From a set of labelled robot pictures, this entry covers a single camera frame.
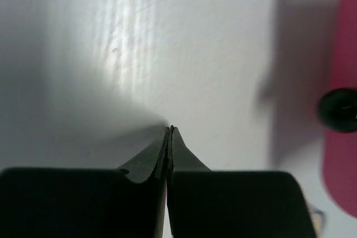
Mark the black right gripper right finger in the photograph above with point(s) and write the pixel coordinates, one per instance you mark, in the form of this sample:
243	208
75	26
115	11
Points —
206	203

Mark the clear case blush compact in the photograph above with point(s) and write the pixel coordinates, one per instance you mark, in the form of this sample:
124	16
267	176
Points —
318	219

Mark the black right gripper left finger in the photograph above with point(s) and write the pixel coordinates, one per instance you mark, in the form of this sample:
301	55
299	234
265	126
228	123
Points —
127	201

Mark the pink drawer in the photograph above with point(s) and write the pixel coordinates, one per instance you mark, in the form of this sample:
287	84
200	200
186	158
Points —
337	112

